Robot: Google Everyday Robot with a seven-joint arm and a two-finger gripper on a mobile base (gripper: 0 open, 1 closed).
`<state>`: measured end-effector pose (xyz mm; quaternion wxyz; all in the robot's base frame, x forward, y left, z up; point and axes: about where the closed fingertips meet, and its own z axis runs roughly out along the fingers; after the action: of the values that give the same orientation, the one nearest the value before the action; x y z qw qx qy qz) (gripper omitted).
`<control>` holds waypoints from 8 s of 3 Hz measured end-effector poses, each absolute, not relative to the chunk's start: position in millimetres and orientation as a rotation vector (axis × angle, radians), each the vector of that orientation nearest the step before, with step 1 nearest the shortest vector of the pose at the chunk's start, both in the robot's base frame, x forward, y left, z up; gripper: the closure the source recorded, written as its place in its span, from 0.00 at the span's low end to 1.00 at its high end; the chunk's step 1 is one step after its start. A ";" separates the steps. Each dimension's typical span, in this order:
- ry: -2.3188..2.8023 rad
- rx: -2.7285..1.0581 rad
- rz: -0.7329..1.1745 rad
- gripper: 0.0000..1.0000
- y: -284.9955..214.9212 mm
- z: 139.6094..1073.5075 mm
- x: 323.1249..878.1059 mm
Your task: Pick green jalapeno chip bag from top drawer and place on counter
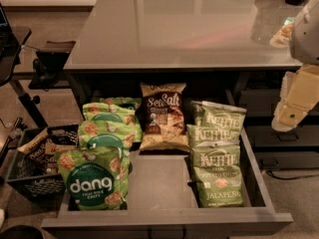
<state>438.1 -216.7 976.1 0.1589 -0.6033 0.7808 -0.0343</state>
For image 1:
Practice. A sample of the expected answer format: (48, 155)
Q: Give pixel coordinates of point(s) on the black plastic crate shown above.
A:
(30, 181)

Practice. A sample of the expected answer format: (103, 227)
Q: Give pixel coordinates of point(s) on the brown snack bags in crate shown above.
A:
(41, 149)

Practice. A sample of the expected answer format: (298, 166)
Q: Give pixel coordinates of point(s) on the closed grey right drawers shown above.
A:
(295, 149)

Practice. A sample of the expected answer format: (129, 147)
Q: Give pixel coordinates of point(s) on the grey counter cabinet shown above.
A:
(127, 42)

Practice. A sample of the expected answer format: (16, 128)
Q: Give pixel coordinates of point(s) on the rear green Dang chip bag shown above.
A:
(123, 102)

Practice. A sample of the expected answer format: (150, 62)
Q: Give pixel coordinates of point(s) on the green kettle chip bag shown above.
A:
(205, 136)
(219, 115)

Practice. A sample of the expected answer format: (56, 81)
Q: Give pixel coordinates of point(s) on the front green Dang chip bag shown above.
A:
(95, 178)

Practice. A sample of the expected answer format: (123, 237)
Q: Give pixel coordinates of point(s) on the brown sea salt chip bag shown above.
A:
(164, 118)

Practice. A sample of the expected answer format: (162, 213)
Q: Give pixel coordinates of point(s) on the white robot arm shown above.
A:
(301, 35)

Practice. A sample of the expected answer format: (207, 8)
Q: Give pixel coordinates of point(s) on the green dang chip bag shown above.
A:
(124, 113)
(123, 102)
(95, 178)
(95, 133)

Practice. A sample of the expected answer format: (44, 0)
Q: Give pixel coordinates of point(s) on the open grey top drawer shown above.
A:
(161, 205)

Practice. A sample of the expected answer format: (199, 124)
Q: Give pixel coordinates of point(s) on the middle green Kettle chip bag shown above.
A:
(205, 136)

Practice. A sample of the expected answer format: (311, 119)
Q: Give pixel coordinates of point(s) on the black chair base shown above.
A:
(49, 64)

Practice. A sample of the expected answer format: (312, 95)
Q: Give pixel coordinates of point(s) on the green Kettle jalapeno bag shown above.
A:
(217, 175)

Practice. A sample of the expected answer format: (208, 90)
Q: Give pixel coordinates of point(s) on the rear green Kettle chip bag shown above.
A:
(219, 115)

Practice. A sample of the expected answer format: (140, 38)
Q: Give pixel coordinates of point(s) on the black side table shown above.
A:
(11, 41)

